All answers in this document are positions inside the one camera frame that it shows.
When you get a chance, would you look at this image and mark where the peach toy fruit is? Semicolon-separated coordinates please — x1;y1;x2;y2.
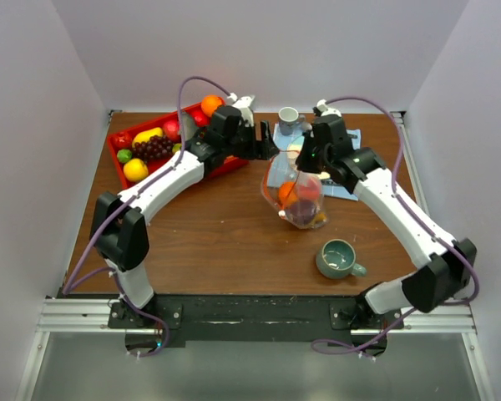
295;176;322;202

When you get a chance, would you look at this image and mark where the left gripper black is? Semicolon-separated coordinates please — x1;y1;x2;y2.
223;119;278;160

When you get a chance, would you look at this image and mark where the orange pretzel snack toy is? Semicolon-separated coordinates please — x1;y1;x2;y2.
312;212;327;224

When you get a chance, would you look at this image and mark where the aluminium frame rail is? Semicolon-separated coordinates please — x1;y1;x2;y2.
37;295;475;334

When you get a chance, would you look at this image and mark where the grey toy fish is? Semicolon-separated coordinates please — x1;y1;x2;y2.
179;112;199;142

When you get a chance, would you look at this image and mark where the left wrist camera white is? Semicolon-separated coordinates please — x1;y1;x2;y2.
226;92;256;126

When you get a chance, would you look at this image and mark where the red apple toy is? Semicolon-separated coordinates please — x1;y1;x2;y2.
190;109;210;127

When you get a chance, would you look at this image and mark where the green lime toy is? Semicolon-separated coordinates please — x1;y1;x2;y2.
116;149;133;165

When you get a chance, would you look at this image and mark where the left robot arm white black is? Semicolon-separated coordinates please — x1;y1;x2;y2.
91;96;279;327

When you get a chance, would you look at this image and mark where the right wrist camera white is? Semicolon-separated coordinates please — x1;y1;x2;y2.
312;99;342;124

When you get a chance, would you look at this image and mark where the grey white cup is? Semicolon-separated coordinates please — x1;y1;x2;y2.
278;106;306;136

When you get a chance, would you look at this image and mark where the clear zip top bag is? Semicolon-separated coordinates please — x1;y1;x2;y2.
261;149;328;230

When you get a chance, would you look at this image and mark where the green ceramic mug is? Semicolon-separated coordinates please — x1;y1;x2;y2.
315;239;367;280

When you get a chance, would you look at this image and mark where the orange fruit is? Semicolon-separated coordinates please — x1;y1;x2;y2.
200;94;225;118

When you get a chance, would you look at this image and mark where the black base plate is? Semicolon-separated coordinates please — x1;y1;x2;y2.
108;293;404;350

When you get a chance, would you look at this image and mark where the dark red plum toy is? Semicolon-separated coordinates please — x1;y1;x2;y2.
285;199;320;226

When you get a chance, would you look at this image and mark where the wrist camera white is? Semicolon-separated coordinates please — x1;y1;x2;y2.
312;99;342;124
226;92;256;126

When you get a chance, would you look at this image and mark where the blue cream plate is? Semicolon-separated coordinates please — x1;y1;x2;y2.
286;142;302;170

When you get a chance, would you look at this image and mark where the blue checked cloth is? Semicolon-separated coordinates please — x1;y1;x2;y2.
267;124;357;201

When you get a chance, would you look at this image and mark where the orange tangerine toy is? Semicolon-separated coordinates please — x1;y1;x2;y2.
277;181;298;208

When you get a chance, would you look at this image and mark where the yellow round fruit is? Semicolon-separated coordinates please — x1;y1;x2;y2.
123;158;149;183

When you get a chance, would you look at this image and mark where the red plastic tray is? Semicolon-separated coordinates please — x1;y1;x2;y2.
106;100;251;193

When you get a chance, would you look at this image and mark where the purple grapes bunch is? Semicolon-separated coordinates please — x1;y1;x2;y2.
132;135;175;162

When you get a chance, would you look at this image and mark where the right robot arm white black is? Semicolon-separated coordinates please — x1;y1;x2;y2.
296;114;477;328

